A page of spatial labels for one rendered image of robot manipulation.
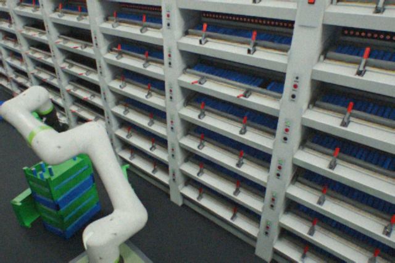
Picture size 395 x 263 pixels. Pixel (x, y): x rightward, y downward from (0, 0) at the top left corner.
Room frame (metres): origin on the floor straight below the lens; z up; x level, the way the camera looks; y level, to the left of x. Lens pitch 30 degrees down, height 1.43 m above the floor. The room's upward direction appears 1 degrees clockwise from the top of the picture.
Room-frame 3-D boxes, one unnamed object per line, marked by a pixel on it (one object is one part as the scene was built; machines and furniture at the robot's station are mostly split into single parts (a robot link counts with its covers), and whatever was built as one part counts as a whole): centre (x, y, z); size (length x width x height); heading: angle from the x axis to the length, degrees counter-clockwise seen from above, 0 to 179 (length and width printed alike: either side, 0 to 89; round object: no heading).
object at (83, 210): (1.35, 0.82, 0.12); 0.30 x 0.20 x 0.08; 155
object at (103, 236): (0.80, 0.39, 0.45); 0.16 x 0.13 x 0.19; 139
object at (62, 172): (1.35, 0.82, 0.44); 0.30 x 0.20 x 0.08; 155
